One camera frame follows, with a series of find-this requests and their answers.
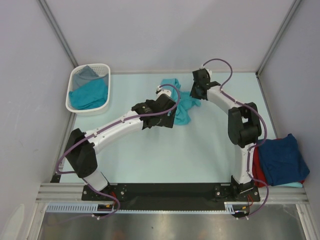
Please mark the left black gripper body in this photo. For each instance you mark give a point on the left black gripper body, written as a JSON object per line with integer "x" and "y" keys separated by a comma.
{"x": 166, "y": 121}

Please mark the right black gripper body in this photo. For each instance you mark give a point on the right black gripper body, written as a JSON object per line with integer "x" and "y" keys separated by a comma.
{"x": 194, "y": 93}

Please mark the light teal polo shirt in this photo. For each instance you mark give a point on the light teal polo shirt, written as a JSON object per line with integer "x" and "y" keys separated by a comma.
{"x": 186, "y": 102}

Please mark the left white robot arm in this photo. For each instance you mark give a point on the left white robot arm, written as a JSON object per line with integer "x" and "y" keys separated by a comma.
{"x": 82, "y": 147}

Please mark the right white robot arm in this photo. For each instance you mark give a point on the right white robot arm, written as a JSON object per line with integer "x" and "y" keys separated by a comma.
{"x": 243, "y": 129}

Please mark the teal shirt in basket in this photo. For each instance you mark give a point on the teal shirt in basket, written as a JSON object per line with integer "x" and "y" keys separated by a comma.
{"x": 89, "y": 96}

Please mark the white plastic laundry basket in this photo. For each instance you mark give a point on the white plastic laundry basket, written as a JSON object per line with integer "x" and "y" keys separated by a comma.
{"x": 104, "y": 72}

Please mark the grey shirt in basket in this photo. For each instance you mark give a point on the grey shirt in basket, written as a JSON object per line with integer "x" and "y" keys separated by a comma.
{"x": 84, "y": 76}

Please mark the red folded shirt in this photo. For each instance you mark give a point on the red folded shirt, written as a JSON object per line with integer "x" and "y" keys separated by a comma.
{"x": 258, "y": 174}

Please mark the navy blue folded shirt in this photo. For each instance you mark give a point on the navy blue folded shirt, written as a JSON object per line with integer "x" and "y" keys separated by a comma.
{"x": 282, "y": 161}

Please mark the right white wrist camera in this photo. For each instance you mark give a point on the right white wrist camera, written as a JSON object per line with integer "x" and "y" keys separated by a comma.
{"x": 209, "y": 72}

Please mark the aluminium frame rail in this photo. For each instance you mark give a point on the aluminium frame rail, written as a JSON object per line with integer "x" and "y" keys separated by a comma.
{"x": 72, "y": 193}

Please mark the white slotted cable duct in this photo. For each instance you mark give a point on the white slotted cable duct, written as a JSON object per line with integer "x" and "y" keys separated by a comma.
{"x": 104, "y": 208}

